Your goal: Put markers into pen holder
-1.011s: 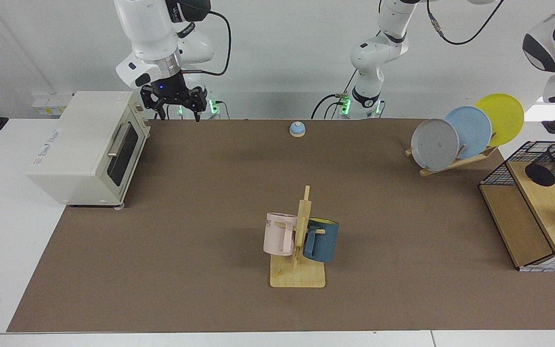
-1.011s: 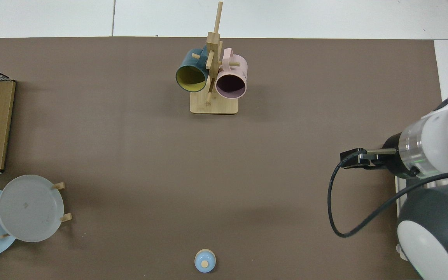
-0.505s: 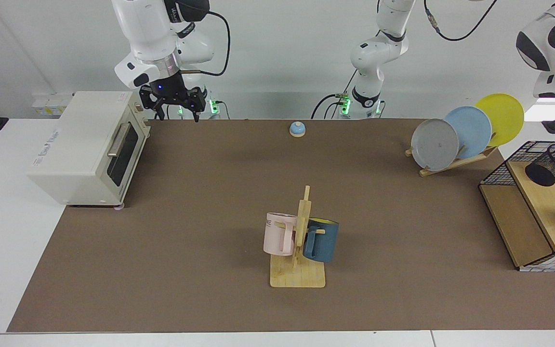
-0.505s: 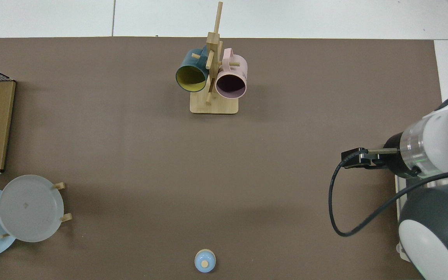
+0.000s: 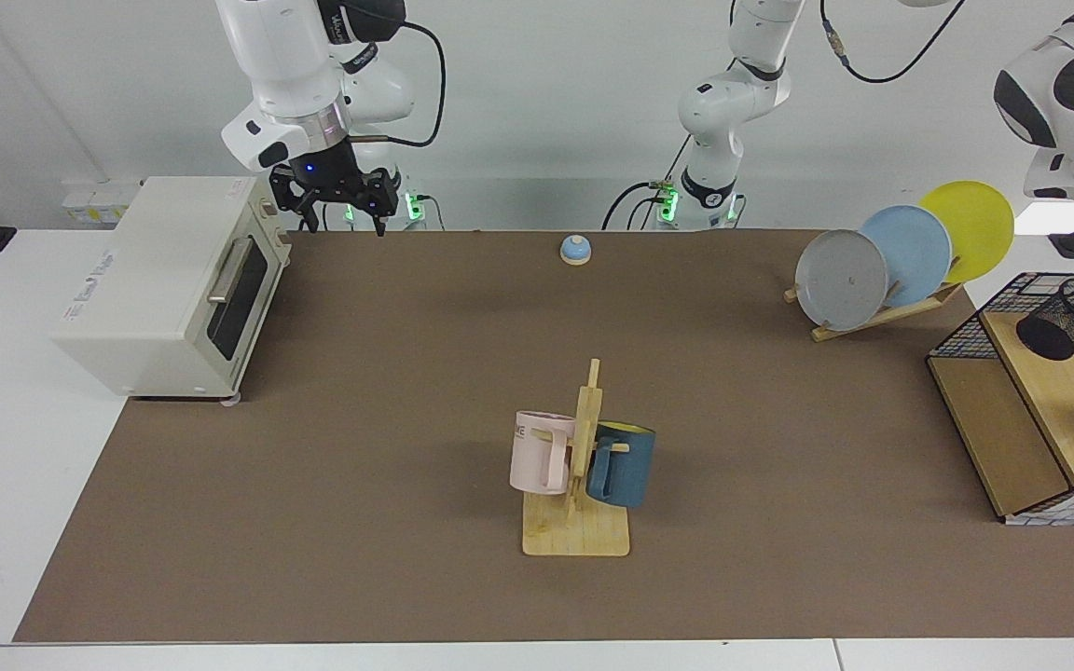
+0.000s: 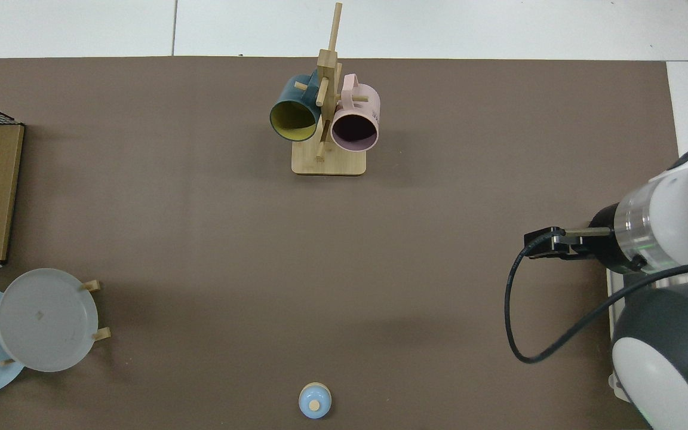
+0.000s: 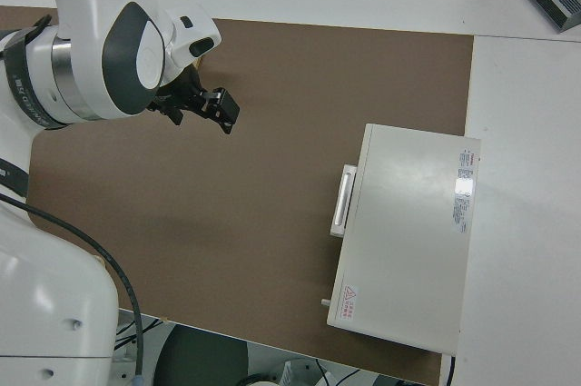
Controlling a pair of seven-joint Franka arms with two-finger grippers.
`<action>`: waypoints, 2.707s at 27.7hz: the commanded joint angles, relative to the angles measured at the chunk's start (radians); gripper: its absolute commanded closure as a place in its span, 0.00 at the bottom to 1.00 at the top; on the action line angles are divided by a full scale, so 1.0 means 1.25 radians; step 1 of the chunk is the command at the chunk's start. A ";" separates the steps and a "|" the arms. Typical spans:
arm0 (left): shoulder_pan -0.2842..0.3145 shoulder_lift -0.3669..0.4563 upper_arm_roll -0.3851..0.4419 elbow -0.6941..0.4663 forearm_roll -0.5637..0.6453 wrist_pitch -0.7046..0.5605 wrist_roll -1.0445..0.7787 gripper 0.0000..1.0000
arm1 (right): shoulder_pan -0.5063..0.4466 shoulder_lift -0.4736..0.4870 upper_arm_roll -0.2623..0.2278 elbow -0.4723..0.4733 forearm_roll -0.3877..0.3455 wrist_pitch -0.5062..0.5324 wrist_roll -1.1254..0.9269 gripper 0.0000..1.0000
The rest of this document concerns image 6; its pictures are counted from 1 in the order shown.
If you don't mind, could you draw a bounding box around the pale toaster oven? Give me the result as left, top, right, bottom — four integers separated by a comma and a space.
606, 268, 643, 402

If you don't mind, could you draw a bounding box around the pink mug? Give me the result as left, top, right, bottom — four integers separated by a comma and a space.
330, 73, 381, 152

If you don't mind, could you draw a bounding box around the wooden cup stand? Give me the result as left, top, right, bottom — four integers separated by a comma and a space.
291, 2, 370, 176

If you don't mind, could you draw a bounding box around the dark teal mug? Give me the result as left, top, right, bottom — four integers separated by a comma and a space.
269, 73, 323, 143

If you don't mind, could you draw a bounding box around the brown table cloth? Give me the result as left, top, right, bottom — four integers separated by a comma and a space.
0, 57, 681, 430

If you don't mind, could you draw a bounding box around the wooden plate rack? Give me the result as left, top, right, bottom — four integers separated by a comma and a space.
0, 279, 112, 366

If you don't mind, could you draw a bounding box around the grey plate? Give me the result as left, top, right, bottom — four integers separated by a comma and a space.
0, 268, 99, 373

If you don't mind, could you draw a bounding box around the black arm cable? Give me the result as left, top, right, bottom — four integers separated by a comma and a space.
504, 230, 688, 364

